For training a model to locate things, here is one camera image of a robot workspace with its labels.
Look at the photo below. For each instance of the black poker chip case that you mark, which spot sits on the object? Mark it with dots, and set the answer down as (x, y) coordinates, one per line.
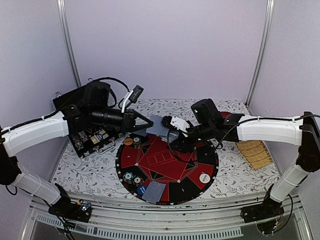
(90, 108)

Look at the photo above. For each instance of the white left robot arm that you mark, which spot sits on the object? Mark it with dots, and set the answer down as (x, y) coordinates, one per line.
(15, 139)

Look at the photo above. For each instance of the poker chip stack red top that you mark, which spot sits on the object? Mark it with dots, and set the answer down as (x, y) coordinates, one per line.
(137, 181)

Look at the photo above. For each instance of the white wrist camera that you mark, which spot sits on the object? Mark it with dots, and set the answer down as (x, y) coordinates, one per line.
(176, 123)
(131, 97)

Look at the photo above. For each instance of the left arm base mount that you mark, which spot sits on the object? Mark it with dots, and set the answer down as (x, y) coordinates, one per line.
(79, 211)

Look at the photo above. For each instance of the blue playing card deck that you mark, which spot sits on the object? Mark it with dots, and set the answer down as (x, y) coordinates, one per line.
(170, 136)

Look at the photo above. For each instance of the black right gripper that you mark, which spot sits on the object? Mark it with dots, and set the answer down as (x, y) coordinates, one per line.
(184, 146)

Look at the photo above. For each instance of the poker chip stack twenty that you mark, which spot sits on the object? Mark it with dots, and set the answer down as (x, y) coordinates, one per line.
(136, 142)

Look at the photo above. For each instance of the white dealer button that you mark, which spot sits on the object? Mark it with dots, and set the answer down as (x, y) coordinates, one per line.
(204, 178)

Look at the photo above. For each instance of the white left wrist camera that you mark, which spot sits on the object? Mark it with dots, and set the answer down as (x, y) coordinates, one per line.
(131, 97)

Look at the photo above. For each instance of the blue backed dealt cards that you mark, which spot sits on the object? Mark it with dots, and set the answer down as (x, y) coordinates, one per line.
(154, 192)

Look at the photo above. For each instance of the aluminium frame post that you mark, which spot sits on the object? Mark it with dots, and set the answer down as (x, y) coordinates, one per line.
(261, 53)
(62, 12)

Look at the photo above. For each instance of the round red black poker mat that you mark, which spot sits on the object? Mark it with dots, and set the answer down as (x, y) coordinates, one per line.
(154, 162)

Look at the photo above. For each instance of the blue backed playing card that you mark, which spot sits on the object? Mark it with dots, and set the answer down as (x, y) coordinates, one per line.
(141, 132)

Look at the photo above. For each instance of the blue small blind button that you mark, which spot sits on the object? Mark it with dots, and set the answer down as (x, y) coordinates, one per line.
(141, 190)

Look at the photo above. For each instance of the poker chip row left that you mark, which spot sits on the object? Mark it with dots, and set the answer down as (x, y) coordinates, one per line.
(80, 141)

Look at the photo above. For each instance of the floral table cloth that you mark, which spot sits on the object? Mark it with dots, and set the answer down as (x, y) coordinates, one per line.
(95, 175)

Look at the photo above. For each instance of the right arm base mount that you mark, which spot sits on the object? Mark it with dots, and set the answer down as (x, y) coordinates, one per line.
(269, 215)

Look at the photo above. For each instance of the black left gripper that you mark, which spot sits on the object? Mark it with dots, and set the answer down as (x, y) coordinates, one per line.
(129, 120)

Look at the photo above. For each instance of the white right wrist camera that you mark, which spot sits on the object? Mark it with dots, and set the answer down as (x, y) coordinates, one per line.
(176, 123)

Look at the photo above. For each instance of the poker chip stack teal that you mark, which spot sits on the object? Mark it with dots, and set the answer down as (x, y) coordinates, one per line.
(129, 177)

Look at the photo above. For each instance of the red floral round plate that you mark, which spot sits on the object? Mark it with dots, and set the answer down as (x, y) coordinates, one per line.
(225, 114)

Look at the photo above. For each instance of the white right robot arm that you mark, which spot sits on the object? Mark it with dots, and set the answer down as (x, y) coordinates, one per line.
(301, 131)

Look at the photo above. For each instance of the left aluminium frame post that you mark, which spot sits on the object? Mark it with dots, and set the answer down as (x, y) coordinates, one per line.
(62, 12)

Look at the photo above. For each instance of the right aluminium frame post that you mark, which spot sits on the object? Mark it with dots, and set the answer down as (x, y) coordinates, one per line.
(261, 53)

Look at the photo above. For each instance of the woven bamboo tray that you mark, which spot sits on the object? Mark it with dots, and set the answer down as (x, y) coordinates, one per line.
(255, 153)

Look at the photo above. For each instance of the card decks in case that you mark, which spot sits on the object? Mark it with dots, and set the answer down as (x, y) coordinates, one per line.
(99, 136)

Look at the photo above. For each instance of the orange big blind button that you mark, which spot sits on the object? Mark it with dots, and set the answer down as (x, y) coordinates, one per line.
(128, 141)

